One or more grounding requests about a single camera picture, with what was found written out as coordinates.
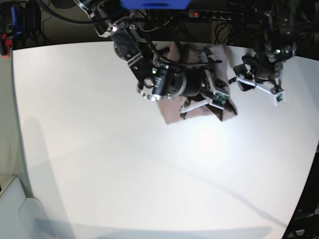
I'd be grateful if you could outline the blue box overhead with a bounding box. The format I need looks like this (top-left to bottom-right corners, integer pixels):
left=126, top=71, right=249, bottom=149
left=121, top=0, right=191, bottom=9

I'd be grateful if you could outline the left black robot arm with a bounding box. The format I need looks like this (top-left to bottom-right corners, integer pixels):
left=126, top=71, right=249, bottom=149
left=229, top=0, right=319, bottom=103

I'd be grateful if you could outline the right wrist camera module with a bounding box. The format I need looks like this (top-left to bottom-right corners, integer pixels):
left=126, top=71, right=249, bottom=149
left=209, top=90, right=229, bottom=110

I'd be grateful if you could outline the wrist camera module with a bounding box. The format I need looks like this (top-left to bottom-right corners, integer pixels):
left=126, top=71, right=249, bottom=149
left=272, top=91, right=286, bottom=107
left=209, top=90, right=229, bottom=110

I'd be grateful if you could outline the mauve t-shirt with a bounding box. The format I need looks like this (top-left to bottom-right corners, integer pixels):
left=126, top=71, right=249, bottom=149
left=158, top=44, right=238, bottom=124

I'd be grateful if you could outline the white power strip red switch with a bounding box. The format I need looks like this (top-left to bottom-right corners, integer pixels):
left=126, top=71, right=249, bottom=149
left=188, top=9, right=244, bottom=22

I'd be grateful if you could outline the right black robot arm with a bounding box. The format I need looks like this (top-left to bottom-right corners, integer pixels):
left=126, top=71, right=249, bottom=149
left=75, top=0, right=235, bottom=124

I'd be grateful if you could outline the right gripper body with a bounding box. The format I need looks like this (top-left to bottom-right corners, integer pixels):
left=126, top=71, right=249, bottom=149
left=179, top=47, right=229, bottom=120

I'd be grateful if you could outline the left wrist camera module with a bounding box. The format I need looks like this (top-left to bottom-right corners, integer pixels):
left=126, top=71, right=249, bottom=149
left=272, top=91, right=286, bottom=107

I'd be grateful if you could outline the red black clamp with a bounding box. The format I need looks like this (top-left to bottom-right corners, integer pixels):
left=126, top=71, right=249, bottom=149
left=0, top=31, right=13, bottom=58

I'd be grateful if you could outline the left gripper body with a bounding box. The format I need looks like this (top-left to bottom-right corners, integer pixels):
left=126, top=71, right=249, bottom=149
left=228, top=53, right=284, bottom=97

